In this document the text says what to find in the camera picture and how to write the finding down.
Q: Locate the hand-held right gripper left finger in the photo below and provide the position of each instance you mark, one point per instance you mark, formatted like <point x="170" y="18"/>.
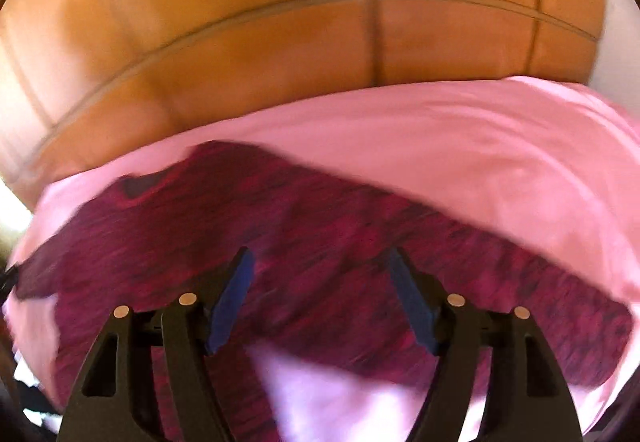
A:
<point x="231" y="302"/>

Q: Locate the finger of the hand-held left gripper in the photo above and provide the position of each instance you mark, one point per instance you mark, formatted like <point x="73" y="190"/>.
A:
<point x="9" y="278"/>

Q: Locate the maroon patterned garment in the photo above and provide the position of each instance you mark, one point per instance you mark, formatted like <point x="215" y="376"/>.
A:
<point x="325" y="242"/>

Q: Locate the pink bed sheet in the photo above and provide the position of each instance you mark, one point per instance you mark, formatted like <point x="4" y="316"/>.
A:
<point x="450" y="146"/>

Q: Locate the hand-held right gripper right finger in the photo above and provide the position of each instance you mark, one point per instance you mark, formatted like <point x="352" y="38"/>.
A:
<point x="412" y="302"/>

